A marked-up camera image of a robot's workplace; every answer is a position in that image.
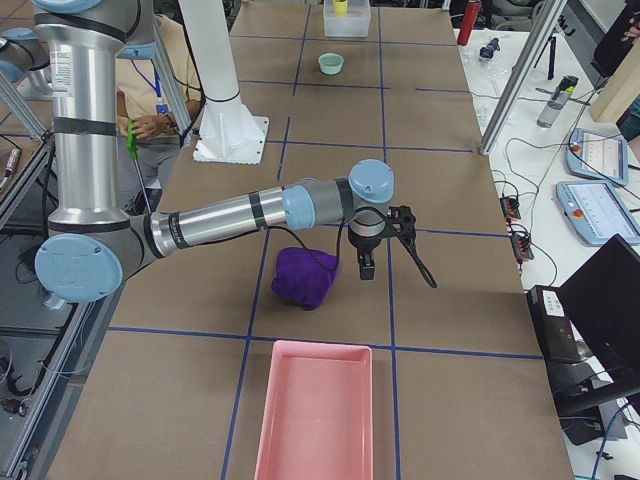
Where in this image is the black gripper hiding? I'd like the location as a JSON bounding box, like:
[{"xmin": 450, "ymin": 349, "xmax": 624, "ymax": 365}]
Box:
[{"xmin": 348, "ymin": 220, "xmax": 385, "ymax": 280}]

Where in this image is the purple cloth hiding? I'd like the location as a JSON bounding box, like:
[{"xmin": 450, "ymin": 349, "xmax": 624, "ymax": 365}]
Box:
[{"xmin": 271, "ymin": 247, "xmax": 339, "ymax": 311}]

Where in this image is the mint green bowl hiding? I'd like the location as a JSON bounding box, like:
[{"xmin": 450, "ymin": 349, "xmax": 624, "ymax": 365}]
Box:
[{"xmin": 318, "ymin": 52, "xmax": 344, "ymax": 76}]

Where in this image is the yellow plastic cup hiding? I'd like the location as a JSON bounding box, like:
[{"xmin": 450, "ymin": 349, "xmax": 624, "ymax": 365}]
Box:
[{"xmin": 332, "ymin": 0, "xmax": 349, "ymax": 17}]

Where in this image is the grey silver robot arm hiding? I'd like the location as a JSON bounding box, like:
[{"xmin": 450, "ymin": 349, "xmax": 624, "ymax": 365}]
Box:
[{"xmin": 1, "ymin": 1, "xmax": 394, "ymax": 303}]

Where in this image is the clear white plastic box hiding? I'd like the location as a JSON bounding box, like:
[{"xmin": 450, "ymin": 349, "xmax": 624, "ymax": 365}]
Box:
[{"xmin": 323, "ymin": 0, "xmax": 371, "ymax": 38}]

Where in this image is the pink plastic tray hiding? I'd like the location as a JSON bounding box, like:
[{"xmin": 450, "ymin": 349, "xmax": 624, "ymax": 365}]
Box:
[{"xmin": 254, "ymin": 340, "xmax": 374, "ymax": 479}]

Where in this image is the black monitor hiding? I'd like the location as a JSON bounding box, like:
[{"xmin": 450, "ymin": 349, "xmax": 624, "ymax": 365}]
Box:
[{"xmin": 555, "ymin": 232, "xmax": 640, "ymax": 371}]

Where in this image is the near teach pendant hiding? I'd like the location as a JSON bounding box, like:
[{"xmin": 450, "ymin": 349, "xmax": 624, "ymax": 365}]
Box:
[{"xmin": 555, "ymin": 180, "xmax": 639, "ymax": 246}]

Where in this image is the teach pendant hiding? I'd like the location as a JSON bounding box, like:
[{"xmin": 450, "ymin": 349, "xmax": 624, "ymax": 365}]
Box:
[
  {"xmin": 566, "ymin": 128, "xmax": 629, "ymax": 187},
  {"xmin": 555, "ymin": 180, "xmax": 639, "ymax": 246}
]

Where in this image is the folded blue umbrella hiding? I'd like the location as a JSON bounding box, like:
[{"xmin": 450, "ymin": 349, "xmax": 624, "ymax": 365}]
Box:
[{"xmin": 479, "ymin": 37, "xmax": 500, "ymax": 62}]

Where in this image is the red thermos bottle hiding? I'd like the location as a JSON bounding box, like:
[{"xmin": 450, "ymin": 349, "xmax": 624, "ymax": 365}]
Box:
[{"xmin": 456, "ymin": 0, "xmax": 482, "ymax": 46}]

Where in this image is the far teach pendant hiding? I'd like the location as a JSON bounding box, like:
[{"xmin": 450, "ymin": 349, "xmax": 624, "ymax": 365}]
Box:
[{"xmin": 566, "ymin": 128, "xmax": 629, "ymax": 187}]

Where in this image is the seated person beige shirt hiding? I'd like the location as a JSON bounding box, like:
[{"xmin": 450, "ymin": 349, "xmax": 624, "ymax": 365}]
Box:
[{"xmin": 116, "ymin": 14, "xmax": 201, "ymax": 203}]

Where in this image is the clear water bottle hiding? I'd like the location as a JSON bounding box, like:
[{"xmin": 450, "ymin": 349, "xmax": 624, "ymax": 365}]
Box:
[{"xmin": 536, "ymin": 75, "xmax": 579, "ymax": 128}]

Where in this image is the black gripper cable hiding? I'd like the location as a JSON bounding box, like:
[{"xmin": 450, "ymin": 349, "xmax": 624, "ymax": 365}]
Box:
[{"xmin": 264, "ymin": 206, "xmax": 438, "ymax": 290}]

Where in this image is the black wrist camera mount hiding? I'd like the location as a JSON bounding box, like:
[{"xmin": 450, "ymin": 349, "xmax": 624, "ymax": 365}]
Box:
[{"xmin": 387, "ymin": 205, "xmax": 416, "ymax": 247}]

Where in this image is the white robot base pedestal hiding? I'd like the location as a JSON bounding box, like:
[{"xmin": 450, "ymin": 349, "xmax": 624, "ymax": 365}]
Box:
[{"xmin": 179, "ymin": 0, "xmax": 269, "ymax": 165}]

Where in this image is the green handled tool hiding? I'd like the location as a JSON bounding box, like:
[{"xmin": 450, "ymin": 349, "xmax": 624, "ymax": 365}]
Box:
[{"xmin": 127, "ymin": 119, "xmax": 151, "ymax": 213}]

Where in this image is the aluminium frame post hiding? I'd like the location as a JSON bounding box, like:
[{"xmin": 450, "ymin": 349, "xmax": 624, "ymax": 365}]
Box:
[{"xmin": 479, "ymin": 0, "xmax": 567, "ymax": 155}]

